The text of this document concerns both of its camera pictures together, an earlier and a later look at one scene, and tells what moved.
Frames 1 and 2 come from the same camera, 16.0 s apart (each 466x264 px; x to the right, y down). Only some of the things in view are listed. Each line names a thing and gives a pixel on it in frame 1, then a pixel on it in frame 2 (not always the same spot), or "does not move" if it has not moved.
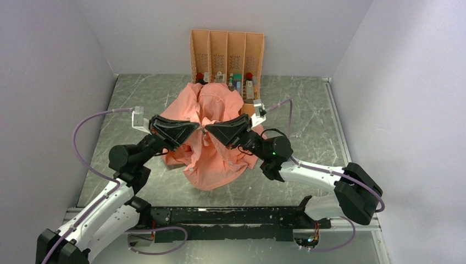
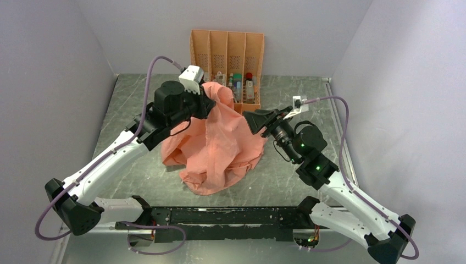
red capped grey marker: (249, 86) does not move
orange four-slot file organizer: (233, 58) does not move
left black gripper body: (157, 142) -> (196, 104)
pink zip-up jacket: (210, 164) does not move
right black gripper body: (250, 141) -> (284, 133)
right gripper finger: (229, 130) -> (257, 119)
